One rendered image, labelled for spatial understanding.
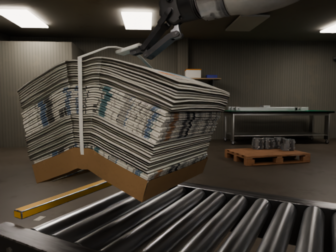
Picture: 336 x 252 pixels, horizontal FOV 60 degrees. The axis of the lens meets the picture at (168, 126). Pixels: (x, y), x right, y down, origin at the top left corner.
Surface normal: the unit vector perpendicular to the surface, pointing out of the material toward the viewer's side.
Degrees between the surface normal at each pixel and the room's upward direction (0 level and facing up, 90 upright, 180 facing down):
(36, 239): 0
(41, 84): 89
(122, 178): 92
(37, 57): 90
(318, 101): 90
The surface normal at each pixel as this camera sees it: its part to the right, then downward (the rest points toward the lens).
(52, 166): -0.48, 0.06
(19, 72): 0.07, 0.07
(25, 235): 0.00, -1.00
